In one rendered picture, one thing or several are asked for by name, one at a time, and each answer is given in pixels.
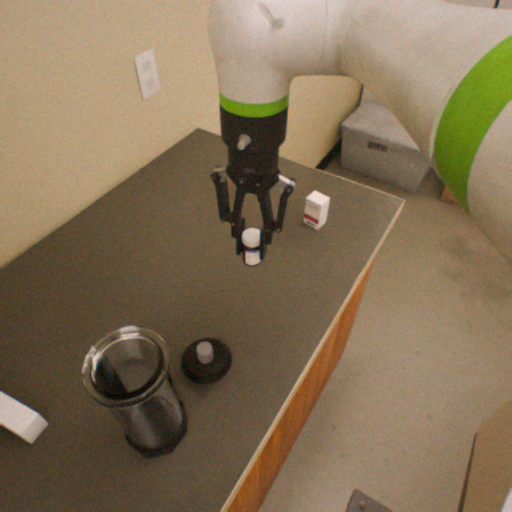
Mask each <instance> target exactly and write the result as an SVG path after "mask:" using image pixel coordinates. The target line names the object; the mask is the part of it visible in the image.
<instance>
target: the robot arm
mask: <svg viewBox="0 0 512 512"><path fill-rule="evenodd" d="M207 31H208V38H209V43H210V47H211V50H212V53H213V57H214V62H215V67H216V74H217V83H219V100H220V119H221V137H222V140H223V142H224V143H225V144H226V145H227V146H228V165H227V167H224V168H222V167H221V166H215V168H214V169H213V171H212V173H211V175H210V178H211V180H212V181H213V183H214V185H215V191H216V198H217V205H219V213H220V220H221V221H222V222H228V223H230V225H231V236H232V237H234V238H236V255H239V256H240V254H241V252H242V233H243V231H244V218H242V216H240V215H241V210H242V205H243V201H244V197H245V194H254V195H257V199H258V202H259V203H260V209H261V214H262V220H263V226H262V229H261V231H260V260H264V257H265V254H266V251H267V244H270V243H271V241H272V238H273V231H277V232H282V230H283V227H284V224H285V220H286V213H287V207H288V202H289V197H290V195H291V194H292V192H293V190H294V185H295V182H296V180H295V179H294V178H289V179H287V178H285V177H283V176H281V171H280V170H279V149H280V146H281V145H282V144H283V143H284V142H285V140H286V133H287V120H288V108H289V94H290V84H291V81H292V80H293V78H295V77H298V76H313V75H314V76H343V77H350V78H352V79H354V80H355V81H357V82H359V83H360V84H362V85H364V86H365V87H367V88H368V89H369V90H371V91H372V92H373V93H374V94H375V95H376V96H377V97H378V98H379V99H380V101H381V102H382V103H383V105H384V106H385V107H386V108H387V109H388V110H389V111H390V112H391V113H393V115H394V116H395V117H396V118H397V119H398V121H399V122H400V123H401V124H402V126H403V127H404V128H405V130H406V132H407V133H408V134H409V136H410V137H411V138H412V140H413V141H414V143H415V144H416V145H417V147H418V148H419V150H420V151H422V153H423V154H424V156H425V157H426V160H427V161H428V163H429V164H430V166H431V167H432V168H433V169H434V171H435V172H436V174H437V175H438V176H439V178H440V179H441V180H442V182H443V183H444V184H445V186H446V187H447V189H448V191H449V192H450V193H452V195H453V196H454V197H455V199H456V200H457V201H458V202H459V204H460V205H461V206H462V208H463V209H464V210H465V211H466V213H467V214H468V215H469V216H470V219H471V220H472V221H473V222H474V224H475V225H476V226H477V227H478V229H479V230H480V231H482V232H483V234H484V235H485V236H486V237H487V238H488V240H489V241H490V242H491V243H492V244H493V246H494V248H495V249H496V250H497V251H498V253H499V254H500V255H501V256H502V257H503V258H504V260H505V261H506V262H507V263H508V264H509V266H510V267H512V9H499V8H483V7H472V6H464V5H458V4H453V3H447V2H442V1H438V0H212V3H211V6H210V9H209V14H208V21H207ZM228 176H229V178H230V179H231V180H232V182H233V183H234V184H235V185H236V193H235V200H234V205H233V210H232V212H231V210H230V201H229V192H228V182H227V177H228ZM277 183H278V184H279V185H280V186H279V190H280V193H281V194H282V195H281V198H280V203H279V209H278V216H277V221H274V219H273V212H272V206H271V199H270V189H271V187H272V186H274V185H275V184H277ZM239 218H240V219H239Z"/></svg>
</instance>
